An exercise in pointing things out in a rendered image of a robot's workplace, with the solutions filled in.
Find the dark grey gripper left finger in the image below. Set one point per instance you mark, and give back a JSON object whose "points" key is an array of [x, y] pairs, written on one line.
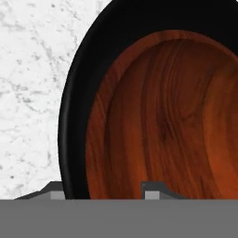
{"points": [[53, 189]]}

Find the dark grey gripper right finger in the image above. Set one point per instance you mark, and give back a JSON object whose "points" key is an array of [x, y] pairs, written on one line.
{"points": [[154, 189]]}

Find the black bowl with wooden inside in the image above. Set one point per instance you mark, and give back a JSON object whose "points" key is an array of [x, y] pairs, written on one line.
{"points": [[161, 117]]}

